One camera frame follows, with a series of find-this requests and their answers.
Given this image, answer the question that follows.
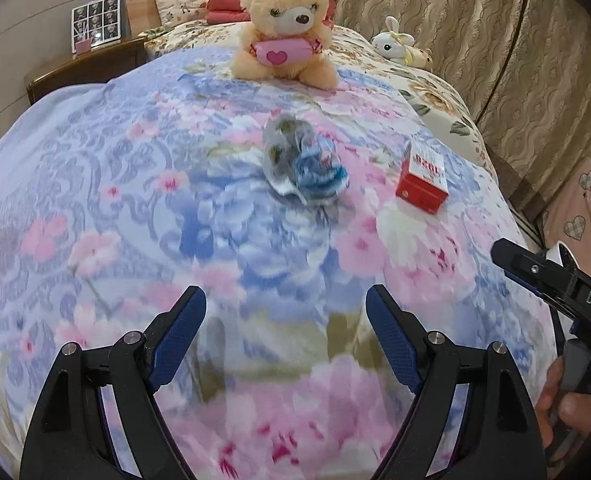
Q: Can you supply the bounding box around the dark wooden nightstand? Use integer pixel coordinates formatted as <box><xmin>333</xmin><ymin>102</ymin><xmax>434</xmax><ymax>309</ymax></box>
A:
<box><xmin>24</xmin><ymin>38</ymin><xmax>147</xmax><ymax>105</ymax></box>

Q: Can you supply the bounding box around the white rim trash bin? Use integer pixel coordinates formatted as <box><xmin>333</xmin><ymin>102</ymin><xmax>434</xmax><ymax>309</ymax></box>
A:
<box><xmin>545</xmin><ymin>240</ymin><xmax>580</xmax><ymax>270</ymax></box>

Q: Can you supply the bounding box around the red cigarette box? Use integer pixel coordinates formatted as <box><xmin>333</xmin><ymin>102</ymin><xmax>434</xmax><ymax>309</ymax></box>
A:
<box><xmin>395</xmin><ymin>141</ymin><xmax>448</xmax><ymax>214</ymax></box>

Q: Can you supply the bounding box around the person right hand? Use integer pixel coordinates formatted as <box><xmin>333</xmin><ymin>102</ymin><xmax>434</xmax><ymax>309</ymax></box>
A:
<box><xmin>535</xmin><ymin>358</ymin><xmax>591</xmax><ymax>448</ymax></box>

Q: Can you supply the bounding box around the cream teddy bear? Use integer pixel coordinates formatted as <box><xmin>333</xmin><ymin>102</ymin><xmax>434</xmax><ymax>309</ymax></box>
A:
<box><xmin>230</xmin><ymin>0</ymin><xmax>338</xmax><ymax>90</ymax></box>

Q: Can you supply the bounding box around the blue silver snack wrapper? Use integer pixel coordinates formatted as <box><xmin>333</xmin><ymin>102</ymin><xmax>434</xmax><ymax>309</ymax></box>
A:
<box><xmin>262</xmin><ymin>114</ymin><xmax>350</xmax><ymax>207</ymax></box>

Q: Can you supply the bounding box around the floral purple pink quilt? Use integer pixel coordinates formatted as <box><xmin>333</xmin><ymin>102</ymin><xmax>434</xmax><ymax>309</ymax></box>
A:
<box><xmin>0</xmin><ymin>47</ymin><xmax>556</xmax><ymax>479</ymax></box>

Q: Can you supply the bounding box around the beige patterned curtain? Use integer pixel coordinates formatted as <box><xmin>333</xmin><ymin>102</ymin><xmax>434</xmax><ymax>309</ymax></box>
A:
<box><xmin>335</xmin><ymin>0</ymin><xmax>591</xmax><ymax>217</ymax></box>

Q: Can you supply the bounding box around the cream floral bedsheet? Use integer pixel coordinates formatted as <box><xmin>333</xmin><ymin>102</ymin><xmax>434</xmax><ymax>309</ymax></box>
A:
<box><xmin>139</xmin><ymin>20</ymin><xmax>497</xmax><ymax>178</ymax></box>

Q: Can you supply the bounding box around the red folded blanket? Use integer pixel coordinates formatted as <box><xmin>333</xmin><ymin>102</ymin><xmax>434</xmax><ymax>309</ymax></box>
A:
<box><xmin>207</xmin><ymin>0</ymin><xmax>335</xmax><ymax>36</ymax></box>

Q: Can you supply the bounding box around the photo collage frame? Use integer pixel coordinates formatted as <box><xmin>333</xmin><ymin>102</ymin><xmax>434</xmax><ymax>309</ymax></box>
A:
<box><xmin>71</xmin><ymin>0</ymin><xmax>122</xmax><ymax>53</ymax></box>

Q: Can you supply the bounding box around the white rabbit plush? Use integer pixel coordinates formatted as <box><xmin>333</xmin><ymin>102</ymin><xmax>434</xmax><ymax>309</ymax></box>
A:
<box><xmin>371</xmin><ymin>15</ymin><xmax>416</xmax><ymax>63</ymax></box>

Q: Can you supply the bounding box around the yellow bear plush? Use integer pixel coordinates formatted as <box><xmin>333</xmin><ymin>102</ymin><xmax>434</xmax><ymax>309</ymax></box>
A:
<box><xmin>404</xmin><ymin>46</ymin><xmax>433</xmax><ymax>72</ymax></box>

